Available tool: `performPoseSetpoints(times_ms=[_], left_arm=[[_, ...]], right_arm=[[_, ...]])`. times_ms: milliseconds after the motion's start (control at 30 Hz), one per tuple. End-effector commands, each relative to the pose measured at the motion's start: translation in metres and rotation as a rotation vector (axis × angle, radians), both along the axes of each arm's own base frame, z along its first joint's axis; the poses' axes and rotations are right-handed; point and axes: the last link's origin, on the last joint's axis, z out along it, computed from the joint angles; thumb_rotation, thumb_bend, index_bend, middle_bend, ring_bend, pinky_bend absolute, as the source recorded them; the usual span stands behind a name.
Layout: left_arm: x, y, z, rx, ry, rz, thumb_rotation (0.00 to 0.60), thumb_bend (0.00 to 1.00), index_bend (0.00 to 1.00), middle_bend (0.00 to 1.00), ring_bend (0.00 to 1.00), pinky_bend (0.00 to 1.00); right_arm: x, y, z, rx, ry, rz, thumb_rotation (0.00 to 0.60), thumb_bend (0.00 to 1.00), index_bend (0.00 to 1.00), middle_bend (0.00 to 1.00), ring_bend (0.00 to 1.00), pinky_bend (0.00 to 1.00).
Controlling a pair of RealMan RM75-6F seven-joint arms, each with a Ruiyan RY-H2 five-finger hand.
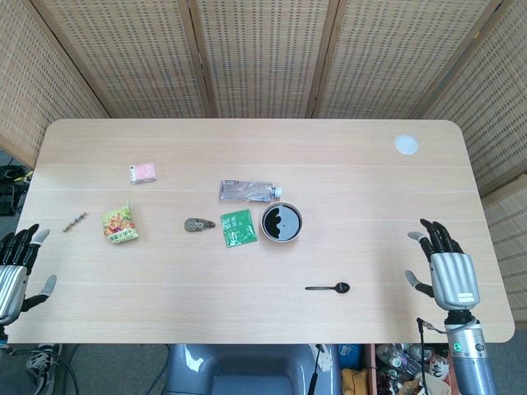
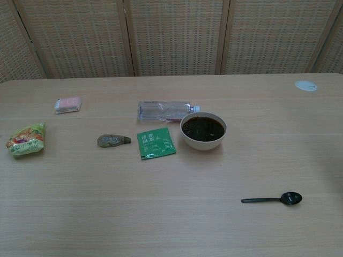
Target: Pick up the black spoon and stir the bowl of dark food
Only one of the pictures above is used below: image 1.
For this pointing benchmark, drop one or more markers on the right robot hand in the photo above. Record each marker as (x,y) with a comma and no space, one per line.
(453,275)

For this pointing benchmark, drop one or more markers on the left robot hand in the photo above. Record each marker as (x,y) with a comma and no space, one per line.
(12,267)

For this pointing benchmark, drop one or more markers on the black plastic spoon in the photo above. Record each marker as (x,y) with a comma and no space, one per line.
(341,287)

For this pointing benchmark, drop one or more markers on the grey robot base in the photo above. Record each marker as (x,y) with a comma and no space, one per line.
(255,370)

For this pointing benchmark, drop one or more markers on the black bowl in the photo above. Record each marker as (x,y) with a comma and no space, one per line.
(282,236)

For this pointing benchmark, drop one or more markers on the black yellow equipment pile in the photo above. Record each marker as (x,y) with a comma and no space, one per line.
(12,189)

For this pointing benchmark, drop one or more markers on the black white sneaker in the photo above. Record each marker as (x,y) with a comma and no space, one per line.
(41,362)

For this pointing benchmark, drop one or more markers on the green snack bag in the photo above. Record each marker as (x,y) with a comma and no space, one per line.
(119,224)

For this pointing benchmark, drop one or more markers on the blue box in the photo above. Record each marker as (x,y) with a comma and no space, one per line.
(350,356)

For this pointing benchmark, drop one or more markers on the white round table cap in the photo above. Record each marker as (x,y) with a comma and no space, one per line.
(407,145)

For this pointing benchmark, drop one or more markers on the yellow cloth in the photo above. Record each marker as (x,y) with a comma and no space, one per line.
(355,382)

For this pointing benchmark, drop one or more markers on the pink tissue pack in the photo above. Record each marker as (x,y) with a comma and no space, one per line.
(144,173)

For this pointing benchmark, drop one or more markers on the brown correction tape dispenser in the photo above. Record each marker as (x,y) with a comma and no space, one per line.
(197,225)

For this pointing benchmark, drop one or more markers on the green tea sachet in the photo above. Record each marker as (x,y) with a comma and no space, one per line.
(239,228)

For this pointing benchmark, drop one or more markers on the clear plastic water bottle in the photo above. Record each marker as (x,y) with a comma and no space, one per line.
(247,191)

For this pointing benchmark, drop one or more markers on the woven bamboo folding screen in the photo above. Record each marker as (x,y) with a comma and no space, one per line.
(263,57)

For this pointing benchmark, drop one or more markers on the white perforated bracket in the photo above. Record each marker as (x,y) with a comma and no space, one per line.
(324,358)

